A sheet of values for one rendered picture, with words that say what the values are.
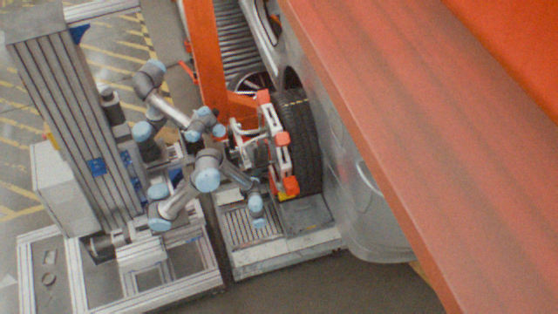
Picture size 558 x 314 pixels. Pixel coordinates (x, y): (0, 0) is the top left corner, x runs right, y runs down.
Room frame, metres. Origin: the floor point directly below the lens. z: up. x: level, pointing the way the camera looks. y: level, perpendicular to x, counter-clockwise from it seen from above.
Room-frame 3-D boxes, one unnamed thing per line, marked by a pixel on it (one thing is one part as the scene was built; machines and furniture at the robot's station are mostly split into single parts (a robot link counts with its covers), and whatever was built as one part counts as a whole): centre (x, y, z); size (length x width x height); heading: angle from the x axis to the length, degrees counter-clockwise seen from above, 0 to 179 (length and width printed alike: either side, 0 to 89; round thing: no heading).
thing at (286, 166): (2.16, 0.03, 0.85); 0.54 x 0.07 x 0.54; 14
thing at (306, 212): (2.20, -0.14, 0.32); 0.40 x 0.30 x 0.28; 14
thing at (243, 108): (2.72, 0.08, 0.69); 0.52 x 0.17 x 0.35; 104
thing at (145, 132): (2.23, 0.81, 0.98); 0.13 x 0.12 x 0.14; 152
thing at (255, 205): (1.67, 0.15, 0.95); 0.11 x 0.08 x 0.11; 4
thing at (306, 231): (2.25, -0.13, 0.13); 0.50 x 0.36 x 0.10; 14
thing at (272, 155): (2.15, 0.10, 0.85); 0.21 x 0.14 x 0.14; 104
